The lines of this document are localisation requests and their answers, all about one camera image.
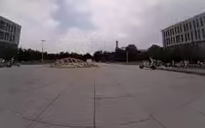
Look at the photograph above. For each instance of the distant slim tower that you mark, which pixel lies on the distant slim tower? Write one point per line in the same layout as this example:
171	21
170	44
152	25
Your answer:
116	46

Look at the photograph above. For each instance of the pale pole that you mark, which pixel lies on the pale pole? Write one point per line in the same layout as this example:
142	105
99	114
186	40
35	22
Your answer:
127	56

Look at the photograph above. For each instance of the pile of rubble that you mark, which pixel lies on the pile of rubble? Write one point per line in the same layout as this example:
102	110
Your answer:
71	62

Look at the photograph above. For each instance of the grey stone slab plaza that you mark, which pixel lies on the grey stone slab plaza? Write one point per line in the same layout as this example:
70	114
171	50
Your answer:
116	93

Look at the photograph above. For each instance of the row of dark trees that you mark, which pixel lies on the row of dark trees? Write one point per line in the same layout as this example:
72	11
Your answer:
133	53

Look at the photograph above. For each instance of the row of parked scooters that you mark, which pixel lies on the row of parked scooters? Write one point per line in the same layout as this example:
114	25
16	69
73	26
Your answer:
153	64

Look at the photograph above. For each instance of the tall lamp pole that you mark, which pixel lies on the tall lamp pole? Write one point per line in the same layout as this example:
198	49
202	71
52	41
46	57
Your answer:
42	50

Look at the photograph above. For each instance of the pale grid-window building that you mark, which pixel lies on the pale grid-window building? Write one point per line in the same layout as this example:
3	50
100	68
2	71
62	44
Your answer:
190	31

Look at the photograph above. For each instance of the row of parked bicycles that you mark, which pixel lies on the row of parked bicycles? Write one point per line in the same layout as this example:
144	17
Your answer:
1	62

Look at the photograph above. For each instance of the long grey grid-window building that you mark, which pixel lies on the long grey grid-window building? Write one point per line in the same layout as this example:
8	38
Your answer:
3	30

